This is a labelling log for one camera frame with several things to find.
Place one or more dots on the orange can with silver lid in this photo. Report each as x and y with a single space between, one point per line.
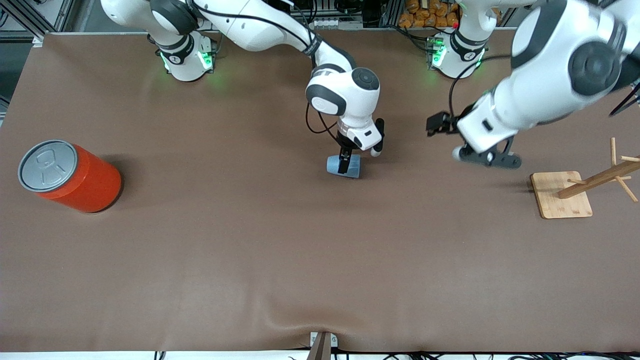
90 185

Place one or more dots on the wooden mug rack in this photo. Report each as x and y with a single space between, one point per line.
562 197

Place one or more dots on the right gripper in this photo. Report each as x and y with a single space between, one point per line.
345 153

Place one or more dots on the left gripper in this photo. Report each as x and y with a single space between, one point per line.
446 123

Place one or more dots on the light blue plastic cup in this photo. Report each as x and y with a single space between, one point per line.
332 165

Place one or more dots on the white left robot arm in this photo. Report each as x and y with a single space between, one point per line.
565 55

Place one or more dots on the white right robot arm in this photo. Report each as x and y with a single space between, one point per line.
340 85

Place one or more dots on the grey metal table bracket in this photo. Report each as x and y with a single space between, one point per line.
333 340

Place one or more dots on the orange packaged snacks pile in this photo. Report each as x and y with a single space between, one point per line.
425 12

